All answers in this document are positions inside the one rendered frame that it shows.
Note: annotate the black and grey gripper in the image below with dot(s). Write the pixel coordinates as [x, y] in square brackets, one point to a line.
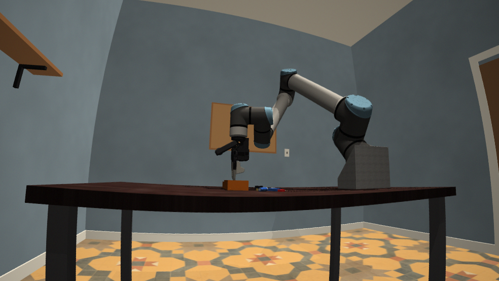
[238, 153]

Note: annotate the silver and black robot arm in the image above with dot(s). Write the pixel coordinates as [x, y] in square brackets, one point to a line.
[353, 112]

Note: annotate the orange three-compartment bin rack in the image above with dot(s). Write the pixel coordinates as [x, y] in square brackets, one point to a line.
[235, 185]

